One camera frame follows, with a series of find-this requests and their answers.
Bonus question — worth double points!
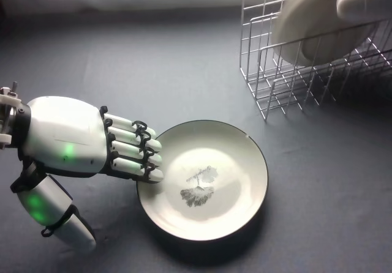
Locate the silver wire plate rack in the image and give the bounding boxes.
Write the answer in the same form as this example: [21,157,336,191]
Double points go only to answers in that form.
[238,0,392,122]

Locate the white plate with black rim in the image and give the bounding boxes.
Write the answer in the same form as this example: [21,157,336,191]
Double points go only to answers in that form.
[271,0,377,69]
[136,119,270,250]

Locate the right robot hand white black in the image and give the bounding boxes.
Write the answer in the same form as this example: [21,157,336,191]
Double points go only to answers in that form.
[336,0,392,21]

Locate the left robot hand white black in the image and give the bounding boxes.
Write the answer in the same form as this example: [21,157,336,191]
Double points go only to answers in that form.
[10,95,164,254]

